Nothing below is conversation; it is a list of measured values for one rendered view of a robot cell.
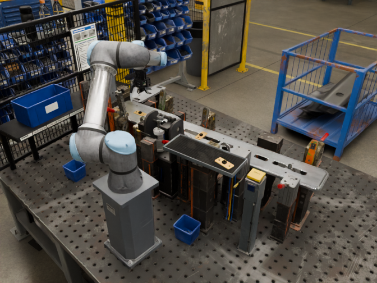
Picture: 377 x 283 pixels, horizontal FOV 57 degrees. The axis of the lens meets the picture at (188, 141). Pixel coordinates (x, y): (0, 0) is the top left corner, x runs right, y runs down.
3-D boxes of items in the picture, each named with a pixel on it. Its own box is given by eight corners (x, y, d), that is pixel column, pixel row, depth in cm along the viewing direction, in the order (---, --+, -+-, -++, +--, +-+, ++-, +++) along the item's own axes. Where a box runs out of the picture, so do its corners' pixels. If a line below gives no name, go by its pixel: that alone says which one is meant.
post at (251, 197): (256, 246, 172) (267, 176, 148) (249, 256, 167) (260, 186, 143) (243, 240, 176) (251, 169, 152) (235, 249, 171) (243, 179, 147)
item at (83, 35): (101, 64, 257) (96, 21, 240) (77, 73, 241) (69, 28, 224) (100, 63, 258) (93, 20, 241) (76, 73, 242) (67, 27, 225)
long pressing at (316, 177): (332, 170, 176) (332, 167, 175) (318, 195, 161) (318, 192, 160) (129, 100, 243) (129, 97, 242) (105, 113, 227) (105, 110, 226)
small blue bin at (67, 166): (88, 176, 219) (86, 164, 214) (76, 183, 212) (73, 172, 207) (77, 169, 224) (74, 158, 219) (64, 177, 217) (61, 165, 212)
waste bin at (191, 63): (221, 71, 547) (224, 23, 508) (200, 81, 517) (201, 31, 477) (198, 63, 576) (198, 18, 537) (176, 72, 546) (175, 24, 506)
